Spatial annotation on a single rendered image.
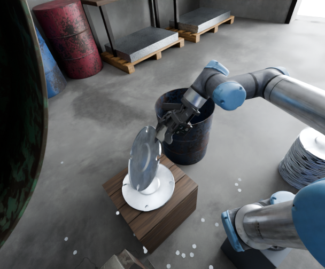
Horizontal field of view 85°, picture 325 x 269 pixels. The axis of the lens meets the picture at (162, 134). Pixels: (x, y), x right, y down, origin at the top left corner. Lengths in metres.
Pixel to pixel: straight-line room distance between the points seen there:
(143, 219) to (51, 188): 0.99
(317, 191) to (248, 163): 1.32
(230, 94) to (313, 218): 0.32
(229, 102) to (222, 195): 0.98
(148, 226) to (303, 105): 0.78
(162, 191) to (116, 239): 0.51
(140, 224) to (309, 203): 0.79
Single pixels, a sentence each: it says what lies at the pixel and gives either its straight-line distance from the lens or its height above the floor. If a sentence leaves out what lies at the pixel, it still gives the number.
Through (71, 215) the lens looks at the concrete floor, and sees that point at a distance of 1.55.
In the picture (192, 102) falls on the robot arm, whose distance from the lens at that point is 0.61.
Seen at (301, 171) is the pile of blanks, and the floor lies 0.19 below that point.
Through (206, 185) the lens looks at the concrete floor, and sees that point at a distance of 1.42.
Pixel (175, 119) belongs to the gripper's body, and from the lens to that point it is 0.62.
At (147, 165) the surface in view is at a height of 0.64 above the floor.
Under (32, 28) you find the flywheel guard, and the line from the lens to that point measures 0.25.
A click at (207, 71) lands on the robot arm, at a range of 0.61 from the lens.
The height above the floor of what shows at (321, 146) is 0.36.
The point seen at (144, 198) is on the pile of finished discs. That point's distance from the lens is 1.00.
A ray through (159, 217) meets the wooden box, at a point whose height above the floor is 0.35.
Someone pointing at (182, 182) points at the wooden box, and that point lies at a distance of 1.03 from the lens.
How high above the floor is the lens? 1.26
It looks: 47 degrees down
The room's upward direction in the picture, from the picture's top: 8 degrees counter-clockwise
